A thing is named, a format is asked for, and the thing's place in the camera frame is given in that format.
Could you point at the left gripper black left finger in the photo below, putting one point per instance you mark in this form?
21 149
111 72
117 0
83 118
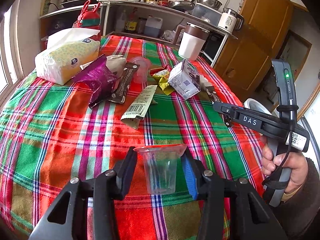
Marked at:
66 217

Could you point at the white plastic wrap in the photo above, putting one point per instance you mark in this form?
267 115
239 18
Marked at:
204 83

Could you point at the clear plastic cup red lid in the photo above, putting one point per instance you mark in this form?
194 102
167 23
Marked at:
160 166

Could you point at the white purple milk carton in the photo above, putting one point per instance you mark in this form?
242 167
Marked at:
185 79

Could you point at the purple snack bag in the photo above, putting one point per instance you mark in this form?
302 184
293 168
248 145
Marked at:
98 78

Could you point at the white trash bin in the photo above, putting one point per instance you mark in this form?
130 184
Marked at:
255 107

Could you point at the white metal kitchen shelf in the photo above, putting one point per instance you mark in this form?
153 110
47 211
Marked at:
171 19

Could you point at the person's right hand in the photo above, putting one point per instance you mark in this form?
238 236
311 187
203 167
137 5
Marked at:
295 161

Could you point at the wooden door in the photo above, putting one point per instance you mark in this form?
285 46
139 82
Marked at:
246 58

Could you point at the white electric kettle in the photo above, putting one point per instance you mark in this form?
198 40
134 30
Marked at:
230 20

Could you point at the white barcode sachet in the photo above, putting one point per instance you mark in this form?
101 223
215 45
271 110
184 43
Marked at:
136 112

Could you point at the white brown lidded mug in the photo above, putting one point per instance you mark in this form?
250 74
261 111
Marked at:
192 40

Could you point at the yellow snack wrapper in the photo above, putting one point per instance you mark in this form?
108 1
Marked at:
161 76

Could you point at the clear storage container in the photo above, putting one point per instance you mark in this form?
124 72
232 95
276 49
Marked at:
206 13

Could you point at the plaid red green tablecloth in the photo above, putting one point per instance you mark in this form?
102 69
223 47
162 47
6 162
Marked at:
49 135

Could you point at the brown coffee stick sachet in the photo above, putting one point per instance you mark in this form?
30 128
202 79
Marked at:
119 95

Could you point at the clear pink plastic cup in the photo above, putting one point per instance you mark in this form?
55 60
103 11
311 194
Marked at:
144 66

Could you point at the steel mixing bowl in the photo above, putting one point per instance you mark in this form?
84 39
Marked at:
214 4

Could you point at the beige crumpled paper bag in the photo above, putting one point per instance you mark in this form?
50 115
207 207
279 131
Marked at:
116 64

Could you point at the frying pan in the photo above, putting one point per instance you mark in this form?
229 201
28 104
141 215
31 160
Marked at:
183 6

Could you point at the white oil jug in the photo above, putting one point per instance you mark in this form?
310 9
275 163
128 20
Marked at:
153 26

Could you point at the yellow tissue pack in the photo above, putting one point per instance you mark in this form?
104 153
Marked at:
66 51

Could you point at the soy sauce bottle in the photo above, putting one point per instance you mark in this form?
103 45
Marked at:
132 21

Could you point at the red reindeer water bottle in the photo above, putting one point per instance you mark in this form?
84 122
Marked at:
89 19

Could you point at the power strip on wall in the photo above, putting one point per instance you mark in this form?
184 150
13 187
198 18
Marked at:
44 7

